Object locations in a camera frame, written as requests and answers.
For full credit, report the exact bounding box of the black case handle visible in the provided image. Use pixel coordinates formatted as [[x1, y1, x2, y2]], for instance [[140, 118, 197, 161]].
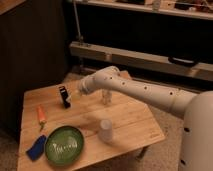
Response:
[[168, 57, 198, 67]]

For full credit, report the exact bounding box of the blue cloth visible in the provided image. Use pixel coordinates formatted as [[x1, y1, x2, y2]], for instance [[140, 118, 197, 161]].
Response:
[[26, 135, 46, 161]]

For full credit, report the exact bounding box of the green plate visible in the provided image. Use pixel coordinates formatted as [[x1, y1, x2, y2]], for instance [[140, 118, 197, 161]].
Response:
[[44, 125, 84, 167]]

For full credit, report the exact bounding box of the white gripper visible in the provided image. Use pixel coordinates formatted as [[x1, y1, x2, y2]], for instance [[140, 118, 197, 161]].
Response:
[[71, 76, 93, 100]]

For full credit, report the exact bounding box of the black eraser block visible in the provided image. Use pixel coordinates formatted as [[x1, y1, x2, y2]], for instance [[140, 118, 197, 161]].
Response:
[[59, 86, 71, 108]]

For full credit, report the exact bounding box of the wooden table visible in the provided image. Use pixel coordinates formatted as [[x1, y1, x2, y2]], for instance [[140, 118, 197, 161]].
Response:
[[17, 85, 165, 171]]

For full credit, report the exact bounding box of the orange toy carrot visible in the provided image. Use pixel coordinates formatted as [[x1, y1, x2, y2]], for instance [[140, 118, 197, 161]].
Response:
[[37, 106, 46, 131]]

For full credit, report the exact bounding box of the metal stand pole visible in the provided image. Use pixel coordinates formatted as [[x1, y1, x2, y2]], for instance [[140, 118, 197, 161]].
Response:
[[73, 0, 84, 45]]

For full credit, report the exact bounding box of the long wooden case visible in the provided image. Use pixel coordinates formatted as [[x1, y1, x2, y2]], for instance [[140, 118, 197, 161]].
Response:
[[69, 41, 213, 81]]

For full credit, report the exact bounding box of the wooden shelf with items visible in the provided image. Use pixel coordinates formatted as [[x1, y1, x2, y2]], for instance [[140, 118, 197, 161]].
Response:
[[68, 0, 213, 21]]

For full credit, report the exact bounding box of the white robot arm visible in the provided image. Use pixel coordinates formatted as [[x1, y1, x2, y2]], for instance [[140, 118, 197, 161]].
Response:
[[73, 66, 213, 171]]

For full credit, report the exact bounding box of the small white bottle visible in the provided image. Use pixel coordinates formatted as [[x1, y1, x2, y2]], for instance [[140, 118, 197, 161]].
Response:
[[102, 90, 112, 105]]

